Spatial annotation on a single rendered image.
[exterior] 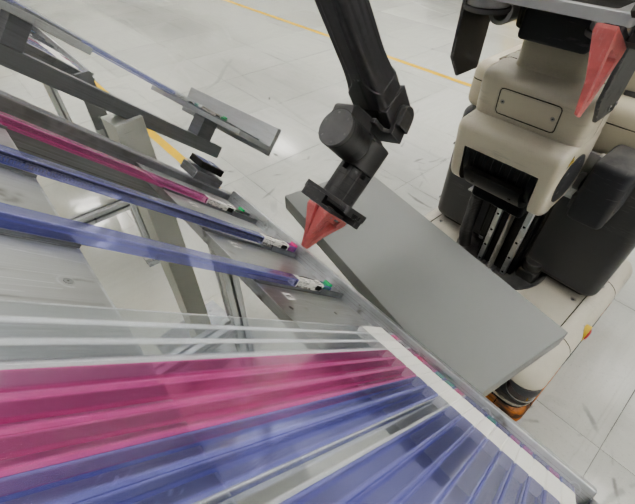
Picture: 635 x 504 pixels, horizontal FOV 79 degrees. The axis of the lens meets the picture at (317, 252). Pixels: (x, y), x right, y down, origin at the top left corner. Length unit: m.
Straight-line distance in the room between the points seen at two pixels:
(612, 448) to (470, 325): 0.83
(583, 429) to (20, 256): 1.42
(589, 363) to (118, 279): 1.73
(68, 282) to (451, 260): 0.70
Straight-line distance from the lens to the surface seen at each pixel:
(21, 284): 0.25
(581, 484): 0.52
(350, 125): 0.57
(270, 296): 0.40
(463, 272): 0.82
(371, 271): 0.78
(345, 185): 0.62
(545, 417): 1.43
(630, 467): 1.49
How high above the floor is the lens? 1.17
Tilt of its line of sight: 45 degrees down
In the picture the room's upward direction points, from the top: straight up
